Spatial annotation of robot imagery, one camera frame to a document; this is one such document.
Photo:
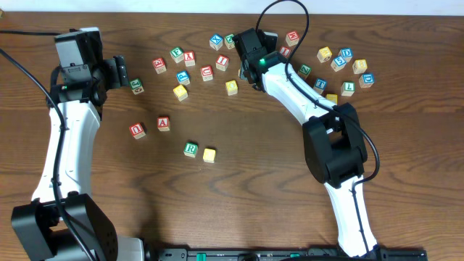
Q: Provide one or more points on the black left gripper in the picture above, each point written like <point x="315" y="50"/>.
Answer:
<point x="120" y="71"/>

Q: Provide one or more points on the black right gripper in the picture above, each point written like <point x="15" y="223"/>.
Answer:
<point x="248" y="45"/>

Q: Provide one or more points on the blue T letter block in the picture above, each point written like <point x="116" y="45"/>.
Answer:
<point x="320" y="85"/>

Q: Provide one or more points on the green R letter block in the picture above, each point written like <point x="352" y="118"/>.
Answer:
<point x="190" y="149"/>

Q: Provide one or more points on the yellow O block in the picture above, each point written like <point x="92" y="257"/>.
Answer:
<point x="231" y="87"/>

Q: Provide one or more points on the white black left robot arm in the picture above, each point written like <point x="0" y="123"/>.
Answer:
<point x="62" y="221"/>

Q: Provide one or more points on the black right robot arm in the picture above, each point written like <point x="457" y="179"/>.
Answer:
<point x="334" y="142"/>

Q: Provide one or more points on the green N letter block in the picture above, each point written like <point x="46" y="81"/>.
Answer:
<point x="228" y="41"/>

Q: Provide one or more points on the green J letter block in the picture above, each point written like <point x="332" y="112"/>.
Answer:
<point x="136" y="86"/>

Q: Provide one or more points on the red I letter block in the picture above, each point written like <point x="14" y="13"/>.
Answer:
<point x="285" y="51"/>

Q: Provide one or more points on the red I block left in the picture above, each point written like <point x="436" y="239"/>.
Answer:
<point x="222" y="63"/>

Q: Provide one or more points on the blue X letter block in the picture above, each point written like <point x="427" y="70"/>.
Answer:
<point x="216" y="42"/>

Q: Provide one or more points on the red N letter block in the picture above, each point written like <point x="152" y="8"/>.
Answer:
<point x="292" y="38"/>

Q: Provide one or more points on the red G letter block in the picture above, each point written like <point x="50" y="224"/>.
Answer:
<point x="159" y="65"/>

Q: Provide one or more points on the red U letter block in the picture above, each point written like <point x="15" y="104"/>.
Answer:
<point x="207" y="73"/>

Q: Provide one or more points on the green Z letter block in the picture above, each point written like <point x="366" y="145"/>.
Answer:
<point x="304" y="71"/>

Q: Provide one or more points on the red U block left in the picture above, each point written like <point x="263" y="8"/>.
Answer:
<point x="137" y="131"/>

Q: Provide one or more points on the plain yellow wooden block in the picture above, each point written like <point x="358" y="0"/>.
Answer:
<point x="180" y="92"/>

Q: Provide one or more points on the red A letter block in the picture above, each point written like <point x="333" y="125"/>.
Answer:
<point x="163" y="123"/>

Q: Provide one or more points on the blue P letter block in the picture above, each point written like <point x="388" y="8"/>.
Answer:
<point x="183" y="77"/>

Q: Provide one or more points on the blue D letter block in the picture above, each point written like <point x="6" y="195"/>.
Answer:
<point x="346" y="54"/>

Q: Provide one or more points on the green L letter block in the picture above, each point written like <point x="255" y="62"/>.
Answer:
<point x="347" y="88"/>

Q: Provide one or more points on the yellow 8 block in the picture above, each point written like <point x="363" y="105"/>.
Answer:
<point x="359" y="66"/>

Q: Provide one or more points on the blue D block right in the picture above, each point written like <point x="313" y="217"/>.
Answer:
<point x="366" y="80"/>

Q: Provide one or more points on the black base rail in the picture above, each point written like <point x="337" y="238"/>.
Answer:
<point x="378" y="254"/>

